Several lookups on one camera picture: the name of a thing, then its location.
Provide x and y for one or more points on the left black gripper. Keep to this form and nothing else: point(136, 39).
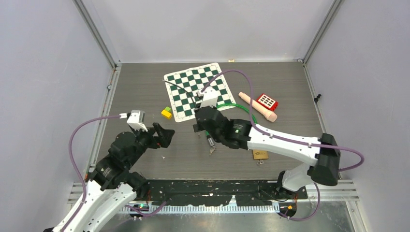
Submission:
point(165, 136)

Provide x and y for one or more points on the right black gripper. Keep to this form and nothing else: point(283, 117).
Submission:
point(199, 125)

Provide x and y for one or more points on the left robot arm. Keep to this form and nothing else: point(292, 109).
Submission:
point(111, 185)

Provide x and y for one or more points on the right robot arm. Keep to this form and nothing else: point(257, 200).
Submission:
point(319, 156)

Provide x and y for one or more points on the yellow block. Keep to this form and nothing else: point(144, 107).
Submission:
point(166, 114)

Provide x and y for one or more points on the small keys on table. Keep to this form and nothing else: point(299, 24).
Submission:
point(212, 150)

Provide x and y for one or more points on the green white chessboard mat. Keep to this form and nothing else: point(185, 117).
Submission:
point(182, 86)

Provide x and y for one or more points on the brass padlock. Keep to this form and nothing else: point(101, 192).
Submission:
point(260, 154)

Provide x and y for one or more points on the red white block toy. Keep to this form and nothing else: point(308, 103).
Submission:
point(267, 102)

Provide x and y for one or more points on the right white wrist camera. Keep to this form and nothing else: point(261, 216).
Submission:
point(207, 97)

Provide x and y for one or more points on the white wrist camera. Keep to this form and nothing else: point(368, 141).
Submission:
point(207, 97)
point(135, 119)

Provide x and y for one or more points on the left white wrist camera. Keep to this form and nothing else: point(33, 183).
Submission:
point(135, 119)

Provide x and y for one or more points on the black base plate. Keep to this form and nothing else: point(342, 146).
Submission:
point(184, 192)

